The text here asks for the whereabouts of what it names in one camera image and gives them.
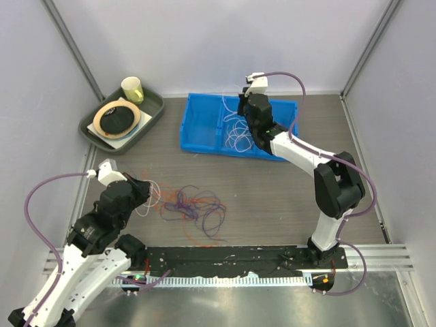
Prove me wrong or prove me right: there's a white wire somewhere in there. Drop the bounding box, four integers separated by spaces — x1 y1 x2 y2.
221 95 256 153

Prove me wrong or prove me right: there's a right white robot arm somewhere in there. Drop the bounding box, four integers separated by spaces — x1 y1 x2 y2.
237 87 365 269

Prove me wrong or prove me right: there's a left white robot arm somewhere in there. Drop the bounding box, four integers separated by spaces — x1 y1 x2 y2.
8 173 151 326

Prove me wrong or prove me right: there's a blue three-compartment bin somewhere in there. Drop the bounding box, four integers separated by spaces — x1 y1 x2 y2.
180 93 282 161

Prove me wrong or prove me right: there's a white paper pad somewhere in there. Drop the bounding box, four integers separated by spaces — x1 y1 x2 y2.
87 111 151 150

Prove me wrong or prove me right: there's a black round disc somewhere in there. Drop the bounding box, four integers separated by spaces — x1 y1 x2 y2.
99 106 135 134

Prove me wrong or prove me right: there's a tan tape roll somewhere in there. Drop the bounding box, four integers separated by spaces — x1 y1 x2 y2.
93 100 140 139

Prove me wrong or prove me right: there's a dark green tray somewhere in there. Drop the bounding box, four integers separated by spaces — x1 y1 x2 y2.
78 88 164 155

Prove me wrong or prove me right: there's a yellow-green mug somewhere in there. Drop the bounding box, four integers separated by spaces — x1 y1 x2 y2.
121 76 144 104

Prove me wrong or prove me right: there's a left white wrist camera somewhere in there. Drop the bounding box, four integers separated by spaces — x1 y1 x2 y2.
86 159 127 187

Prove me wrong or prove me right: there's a purple wire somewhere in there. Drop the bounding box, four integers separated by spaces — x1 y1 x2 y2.
159 183 228 243

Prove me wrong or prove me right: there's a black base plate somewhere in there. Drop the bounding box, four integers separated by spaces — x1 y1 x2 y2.
147 245 348 278

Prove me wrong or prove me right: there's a slotted cable duct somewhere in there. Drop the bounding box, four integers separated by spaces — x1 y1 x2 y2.
108 272 313 289

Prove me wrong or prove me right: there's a right corner aluminium post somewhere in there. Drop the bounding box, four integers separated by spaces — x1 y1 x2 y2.
340 0 403 99

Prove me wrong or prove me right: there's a corner aluminium post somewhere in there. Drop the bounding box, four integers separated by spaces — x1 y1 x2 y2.
340 0 403 99
41 0 105 101

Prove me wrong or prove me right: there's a left corner aluminium post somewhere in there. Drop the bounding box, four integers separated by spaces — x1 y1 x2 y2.
41 0 105 101

